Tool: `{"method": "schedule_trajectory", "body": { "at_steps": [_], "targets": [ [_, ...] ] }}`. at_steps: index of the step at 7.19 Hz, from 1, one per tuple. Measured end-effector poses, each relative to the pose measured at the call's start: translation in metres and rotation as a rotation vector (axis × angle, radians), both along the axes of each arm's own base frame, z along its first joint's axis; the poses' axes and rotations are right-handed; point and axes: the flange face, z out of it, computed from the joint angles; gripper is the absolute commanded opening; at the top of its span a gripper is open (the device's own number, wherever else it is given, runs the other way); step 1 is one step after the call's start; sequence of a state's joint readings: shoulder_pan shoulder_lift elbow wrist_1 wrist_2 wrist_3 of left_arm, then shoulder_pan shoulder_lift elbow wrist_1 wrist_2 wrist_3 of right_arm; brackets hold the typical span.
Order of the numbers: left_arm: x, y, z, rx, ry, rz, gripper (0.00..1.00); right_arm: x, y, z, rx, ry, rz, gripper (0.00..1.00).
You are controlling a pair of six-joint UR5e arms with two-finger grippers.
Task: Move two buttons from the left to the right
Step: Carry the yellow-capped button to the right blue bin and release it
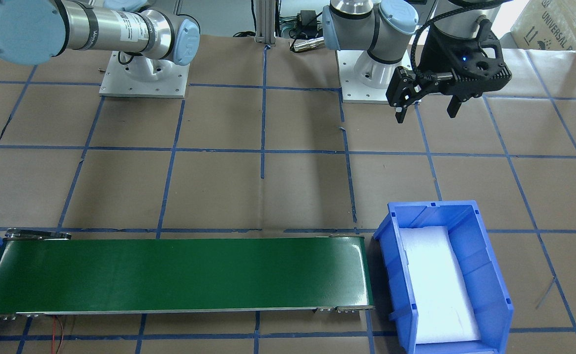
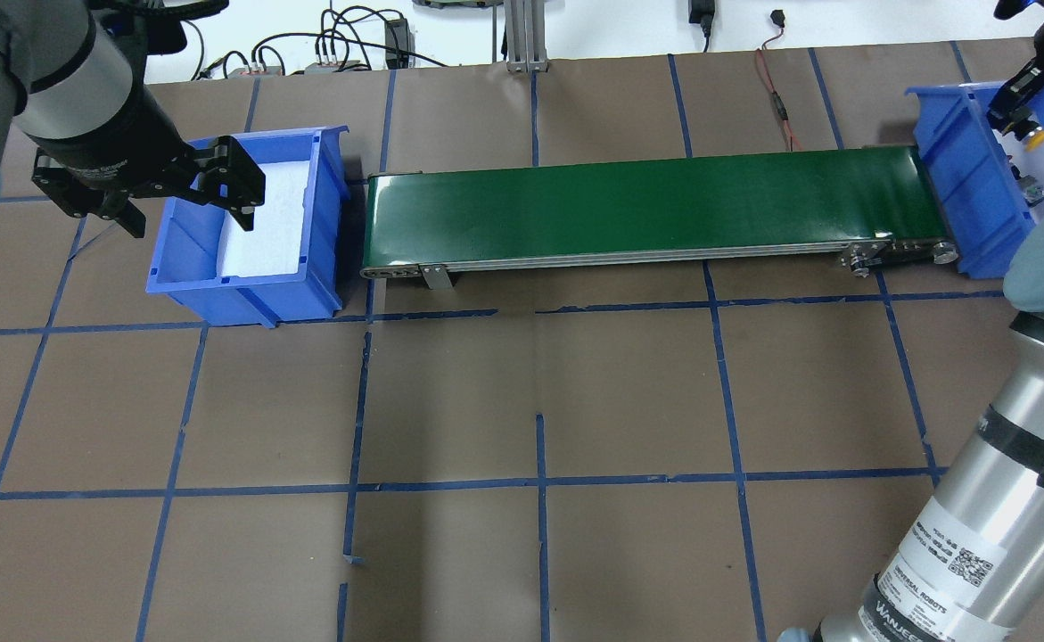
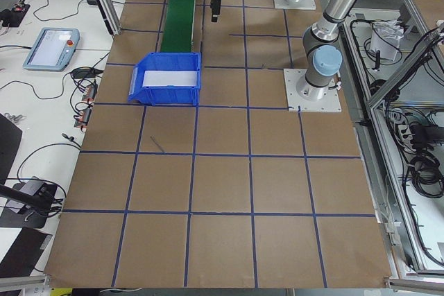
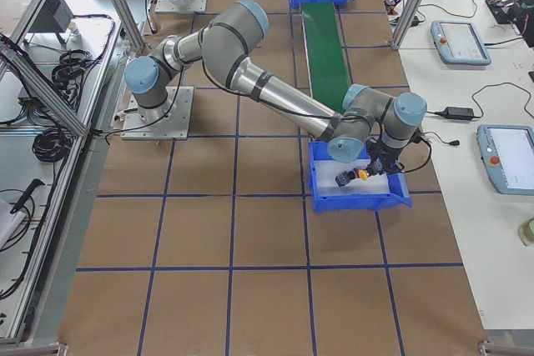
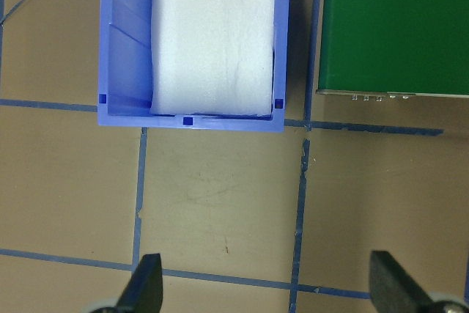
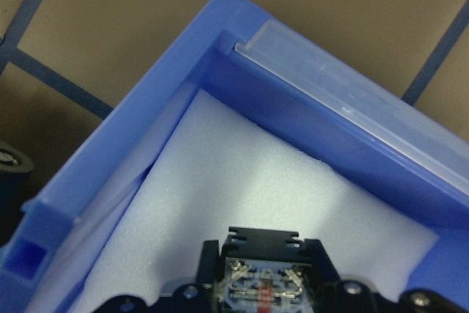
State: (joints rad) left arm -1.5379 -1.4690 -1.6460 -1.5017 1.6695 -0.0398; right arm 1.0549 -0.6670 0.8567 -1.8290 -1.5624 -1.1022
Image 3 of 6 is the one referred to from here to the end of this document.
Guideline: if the green conveyor belt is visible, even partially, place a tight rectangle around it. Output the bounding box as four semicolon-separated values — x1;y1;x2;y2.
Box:
160;0;196;53

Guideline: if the black cable bundle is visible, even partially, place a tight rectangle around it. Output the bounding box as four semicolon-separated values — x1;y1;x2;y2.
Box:
398;150;444;200

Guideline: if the white foam pad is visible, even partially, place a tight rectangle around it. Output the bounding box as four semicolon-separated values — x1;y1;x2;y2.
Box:
142;70;199;87

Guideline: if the white crumpled bag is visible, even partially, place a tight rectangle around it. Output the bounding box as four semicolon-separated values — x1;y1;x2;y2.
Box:
370;20;404;62

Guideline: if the near teach pendant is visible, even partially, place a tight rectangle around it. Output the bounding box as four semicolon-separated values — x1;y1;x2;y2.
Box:
23;27;80;71

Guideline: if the left blue plastic bin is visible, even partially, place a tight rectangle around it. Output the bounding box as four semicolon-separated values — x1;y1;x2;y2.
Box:
128;53;201;105

